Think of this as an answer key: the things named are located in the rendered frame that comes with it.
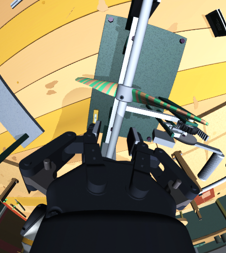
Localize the black white box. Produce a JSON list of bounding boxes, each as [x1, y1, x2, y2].
[[205, 9, 226, 38]]

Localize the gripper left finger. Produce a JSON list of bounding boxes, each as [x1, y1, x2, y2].
[[18, 120, 106, 195]]

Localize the black gear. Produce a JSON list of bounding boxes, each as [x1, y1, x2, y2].
[[176, 120, 194, 137]]

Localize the grey stand dark green posts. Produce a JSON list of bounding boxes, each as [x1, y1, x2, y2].
[[0, 53, 45, 171]]

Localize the grey arbor with striped propeller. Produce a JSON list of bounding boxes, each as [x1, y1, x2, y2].
[[75, 0, 210, 159]]

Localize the black toothed rack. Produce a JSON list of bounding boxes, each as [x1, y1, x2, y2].
[[192, 126, 210, 142]]

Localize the yellow handled screwdriver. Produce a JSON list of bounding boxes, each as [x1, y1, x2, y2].
[[14, 198, 26, 211]]

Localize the dark handled screwdriver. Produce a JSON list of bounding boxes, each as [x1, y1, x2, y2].
[[10, 203, 27, 219]]

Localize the red flat box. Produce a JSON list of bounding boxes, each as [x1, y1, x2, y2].
[[194, 189, 216, 206]]

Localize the green cabinet tan edge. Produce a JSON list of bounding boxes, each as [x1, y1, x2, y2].
[[176, 192, 226, 253]]

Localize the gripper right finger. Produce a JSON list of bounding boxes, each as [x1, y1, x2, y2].
[[126, 126, 201, 210]]

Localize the grey crank knurled handle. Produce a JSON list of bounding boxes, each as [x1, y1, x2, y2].
[[176, 134, 226, 182]]

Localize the grey flat bar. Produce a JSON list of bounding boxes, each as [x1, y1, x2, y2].
[[10, 0, 24, 9]]

